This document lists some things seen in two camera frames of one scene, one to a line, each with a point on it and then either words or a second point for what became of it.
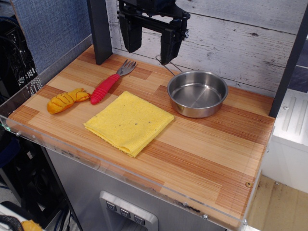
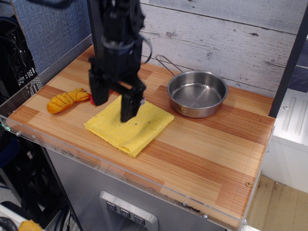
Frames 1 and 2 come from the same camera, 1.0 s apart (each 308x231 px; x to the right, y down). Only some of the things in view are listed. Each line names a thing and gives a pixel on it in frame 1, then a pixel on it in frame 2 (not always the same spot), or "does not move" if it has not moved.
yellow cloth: (129, 123) does not move
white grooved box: (287, 160) does not move
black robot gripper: (160, 14) -> (117, 60)
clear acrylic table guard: (202, 139) does not move
